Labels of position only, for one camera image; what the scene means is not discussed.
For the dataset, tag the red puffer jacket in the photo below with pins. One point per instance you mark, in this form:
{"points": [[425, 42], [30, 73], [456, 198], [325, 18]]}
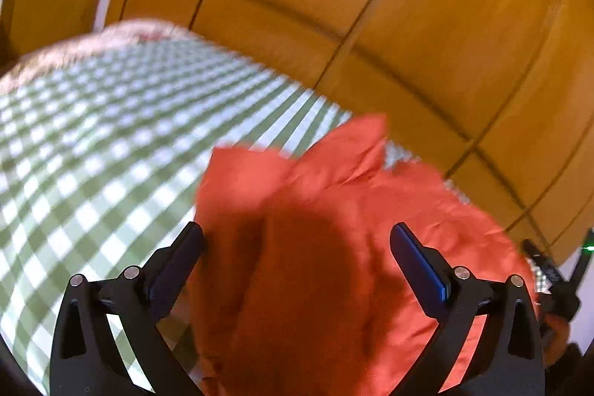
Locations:
{"points": [[325, 238]]}

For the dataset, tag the green checked blanket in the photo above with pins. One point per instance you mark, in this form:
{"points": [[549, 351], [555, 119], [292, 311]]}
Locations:
{"points": [[93, 145]]}

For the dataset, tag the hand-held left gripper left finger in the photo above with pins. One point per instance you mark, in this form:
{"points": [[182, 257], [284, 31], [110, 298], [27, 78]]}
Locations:
{"points": [[178, 264]]}

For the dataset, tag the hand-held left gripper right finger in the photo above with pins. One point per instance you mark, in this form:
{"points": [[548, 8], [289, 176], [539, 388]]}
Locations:
{"points": [[417, 264]]}

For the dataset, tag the wooden wardrobe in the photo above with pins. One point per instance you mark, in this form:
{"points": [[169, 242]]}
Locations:
{"points": [[417, 29]]}

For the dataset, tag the floral bed sheet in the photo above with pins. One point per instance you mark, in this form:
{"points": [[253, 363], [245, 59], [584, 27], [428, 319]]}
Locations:
{"points": [[69, 48]]}

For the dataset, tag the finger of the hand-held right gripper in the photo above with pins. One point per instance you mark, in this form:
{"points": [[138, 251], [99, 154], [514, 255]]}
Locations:
{"points": [[540, 259]]}

